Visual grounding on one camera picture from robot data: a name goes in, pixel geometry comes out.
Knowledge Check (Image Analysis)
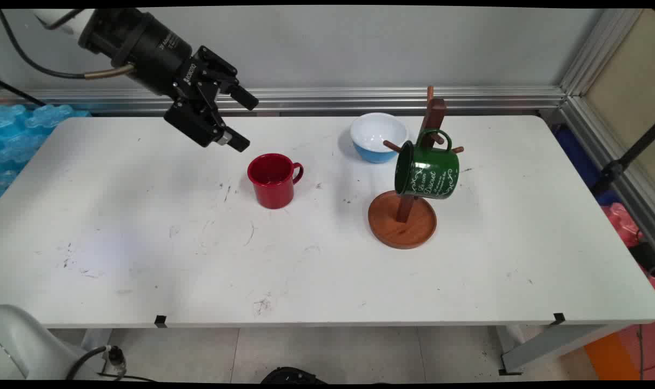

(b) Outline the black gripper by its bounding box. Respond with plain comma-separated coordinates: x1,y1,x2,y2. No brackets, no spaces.
78,8,260,153

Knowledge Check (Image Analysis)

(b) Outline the green enamel mug white print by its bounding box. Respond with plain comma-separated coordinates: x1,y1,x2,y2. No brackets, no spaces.
394,129,462,200

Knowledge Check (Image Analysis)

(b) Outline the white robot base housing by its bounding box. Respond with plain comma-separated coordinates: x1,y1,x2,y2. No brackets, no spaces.
0,304,93,381

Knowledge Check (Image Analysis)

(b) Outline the red enamel mug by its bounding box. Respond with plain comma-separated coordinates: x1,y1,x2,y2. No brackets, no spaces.
246,153,305,210

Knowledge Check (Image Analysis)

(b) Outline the blue bowl white inside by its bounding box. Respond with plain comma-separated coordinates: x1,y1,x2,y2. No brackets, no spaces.
350,112,410,164

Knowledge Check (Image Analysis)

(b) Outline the blue bubble wrap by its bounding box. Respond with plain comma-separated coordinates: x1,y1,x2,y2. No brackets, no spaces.
0,104,93,198

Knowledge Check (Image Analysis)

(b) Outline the brown wooden mug tree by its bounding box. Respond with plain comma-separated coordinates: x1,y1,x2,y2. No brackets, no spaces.
367,85,465,251

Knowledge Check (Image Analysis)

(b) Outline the black round object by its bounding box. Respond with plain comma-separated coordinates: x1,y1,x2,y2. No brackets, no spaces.
259,366,329,384

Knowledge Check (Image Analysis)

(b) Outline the blue plastic crate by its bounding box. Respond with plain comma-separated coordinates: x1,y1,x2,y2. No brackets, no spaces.
552,125,621,207

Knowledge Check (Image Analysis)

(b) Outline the black tripod leg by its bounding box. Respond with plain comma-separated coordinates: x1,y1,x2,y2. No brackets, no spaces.
591,122,655,198

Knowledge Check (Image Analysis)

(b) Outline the grey table leg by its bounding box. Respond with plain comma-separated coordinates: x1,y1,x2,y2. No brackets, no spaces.
494,323,633,376

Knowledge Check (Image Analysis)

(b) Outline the pink plastic bag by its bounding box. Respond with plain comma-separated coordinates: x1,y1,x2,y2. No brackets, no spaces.
600,202,655,293

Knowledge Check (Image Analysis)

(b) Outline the orange box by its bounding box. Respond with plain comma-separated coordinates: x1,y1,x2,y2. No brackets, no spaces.
584,321,655,381

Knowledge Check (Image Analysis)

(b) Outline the aluminium frame rail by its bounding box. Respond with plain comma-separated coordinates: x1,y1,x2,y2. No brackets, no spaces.
0,85,569,117

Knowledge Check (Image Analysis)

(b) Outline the black gripper cable brass plug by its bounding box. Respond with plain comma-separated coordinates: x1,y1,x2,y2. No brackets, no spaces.
0,10,136,81

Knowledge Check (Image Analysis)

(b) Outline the thin black cable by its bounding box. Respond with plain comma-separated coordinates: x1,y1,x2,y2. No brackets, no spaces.
0,80,48,107

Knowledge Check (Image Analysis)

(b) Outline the black base cable with connector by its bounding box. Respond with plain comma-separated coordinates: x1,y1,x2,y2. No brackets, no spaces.
65,345,161,383

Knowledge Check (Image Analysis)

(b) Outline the aluminium frame post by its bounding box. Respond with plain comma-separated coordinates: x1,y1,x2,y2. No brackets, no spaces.
559,8,655,250

